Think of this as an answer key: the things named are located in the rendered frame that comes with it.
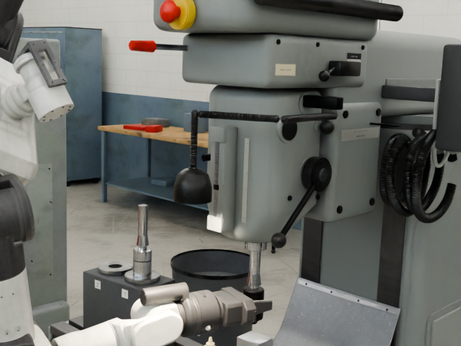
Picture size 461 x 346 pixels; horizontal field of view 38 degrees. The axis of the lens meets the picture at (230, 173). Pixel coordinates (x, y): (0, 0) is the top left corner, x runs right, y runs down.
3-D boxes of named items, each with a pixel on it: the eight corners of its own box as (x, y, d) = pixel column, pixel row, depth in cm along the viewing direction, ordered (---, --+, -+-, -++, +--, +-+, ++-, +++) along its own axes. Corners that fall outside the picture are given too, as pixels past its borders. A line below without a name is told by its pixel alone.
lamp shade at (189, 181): (167, 202, 122) (167, 168, 121) (182, 195, 129) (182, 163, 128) (203, 206, 120) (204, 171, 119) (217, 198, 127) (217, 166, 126)
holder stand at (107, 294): (141, 363, 164) (142, 285, 160) (82, 338, 177) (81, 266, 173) (174, 347, 173) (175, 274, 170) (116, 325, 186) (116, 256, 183)
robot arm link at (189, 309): (203, 341, 135) (151, 351, 129) (179, 325, 144) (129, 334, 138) (203, 286, 133) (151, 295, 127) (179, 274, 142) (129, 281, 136)
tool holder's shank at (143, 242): (133, 248, 167) (134, 204, 166) (143, 246, 170) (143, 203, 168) (141, 250, 165) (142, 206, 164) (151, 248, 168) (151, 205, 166)
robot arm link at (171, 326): (186, 338, 131) (124, 363, 125) (167, 324, 139) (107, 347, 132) (182, 307, 130) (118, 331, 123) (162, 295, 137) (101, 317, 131)
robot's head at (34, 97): (22, 129, 115) (57, 104, 112) (-3, 78, 116) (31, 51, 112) (47, 126, 121) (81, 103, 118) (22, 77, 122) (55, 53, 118)
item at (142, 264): (129, 274, 169) (129, 252, 168) (143, 270, 172) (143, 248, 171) (140, 278, 165) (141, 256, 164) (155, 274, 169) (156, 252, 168)
